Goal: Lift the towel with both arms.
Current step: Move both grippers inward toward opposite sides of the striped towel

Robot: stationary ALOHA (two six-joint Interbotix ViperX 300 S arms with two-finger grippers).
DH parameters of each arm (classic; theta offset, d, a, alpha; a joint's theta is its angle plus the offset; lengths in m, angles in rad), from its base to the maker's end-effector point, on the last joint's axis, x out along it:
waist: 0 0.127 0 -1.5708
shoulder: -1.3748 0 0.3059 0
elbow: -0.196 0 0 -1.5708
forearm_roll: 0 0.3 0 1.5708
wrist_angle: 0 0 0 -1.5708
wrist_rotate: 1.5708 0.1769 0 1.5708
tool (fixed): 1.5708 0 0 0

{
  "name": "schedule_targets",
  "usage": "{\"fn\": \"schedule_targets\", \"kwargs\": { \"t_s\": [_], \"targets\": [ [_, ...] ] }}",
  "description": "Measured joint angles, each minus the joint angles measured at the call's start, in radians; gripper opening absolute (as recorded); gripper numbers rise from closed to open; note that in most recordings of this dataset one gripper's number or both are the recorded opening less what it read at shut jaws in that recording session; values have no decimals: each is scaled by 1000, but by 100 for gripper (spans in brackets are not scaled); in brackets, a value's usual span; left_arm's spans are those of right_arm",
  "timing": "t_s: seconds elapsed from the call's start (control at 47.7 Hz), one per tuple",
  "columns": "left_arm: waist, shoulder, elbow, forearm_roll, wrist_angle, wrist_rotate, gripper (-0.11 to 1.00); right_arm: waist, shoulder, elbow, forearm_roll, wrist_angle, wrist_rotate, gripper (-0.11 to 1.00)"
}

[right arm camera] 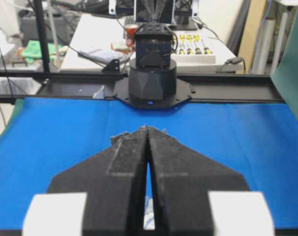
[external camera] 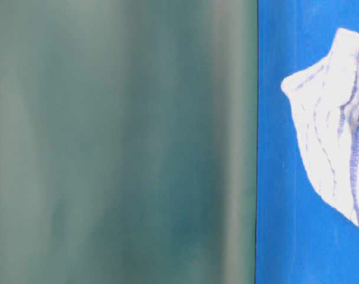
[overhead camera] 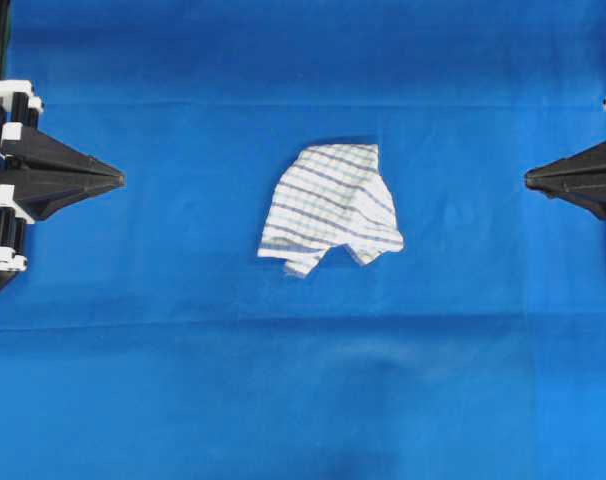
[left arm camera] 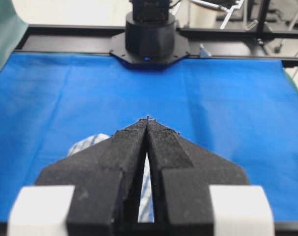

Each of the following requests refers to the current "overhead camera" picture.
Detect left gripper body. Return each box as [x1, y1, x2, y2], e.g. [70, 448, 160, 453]
[0, 80, 43, 273]

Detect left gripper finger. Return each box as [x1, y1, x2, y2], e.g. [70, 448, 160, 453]
[0, 123, 123, 178]
[0, 170, 125, 221]

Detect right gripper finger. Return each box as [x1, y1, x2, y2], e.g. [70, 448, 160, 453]
[524, 141, 606, 186]
[525, 179, 606, 221]

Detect white blue-striped towel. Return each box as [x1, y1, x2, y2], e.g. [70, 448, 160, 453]
[257, 144, 404, 278]

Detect blue table cloth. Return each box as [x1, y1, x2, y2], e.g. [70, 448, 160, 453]
[0, 1, 606, 479]

